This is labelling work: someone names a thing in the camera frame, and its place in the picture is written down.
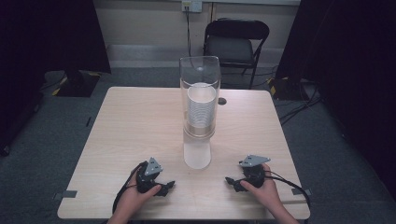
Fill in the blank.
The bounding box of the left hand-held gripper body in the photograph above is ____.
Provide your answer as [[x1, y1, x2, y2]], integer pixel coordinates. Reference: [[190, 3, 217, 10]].
[[135, 157, 164, 194]]

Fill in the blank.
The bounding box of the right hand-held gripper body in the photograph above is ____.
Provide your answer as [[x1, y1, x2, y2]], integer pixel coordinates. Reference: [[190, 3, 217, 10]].
[[238, 154, 272, 189]]

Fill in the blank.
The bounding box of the person's left hand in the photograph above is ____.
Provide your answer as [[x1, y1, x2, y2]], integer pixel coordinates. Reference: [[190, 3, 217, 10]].
[[115, 170, 163, 217]]

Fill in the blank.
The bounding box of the person's right hand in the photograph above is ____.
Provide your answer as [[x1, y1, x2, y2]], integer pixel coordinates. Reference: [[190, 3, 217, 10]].
[[239, 162, 284, 214]]

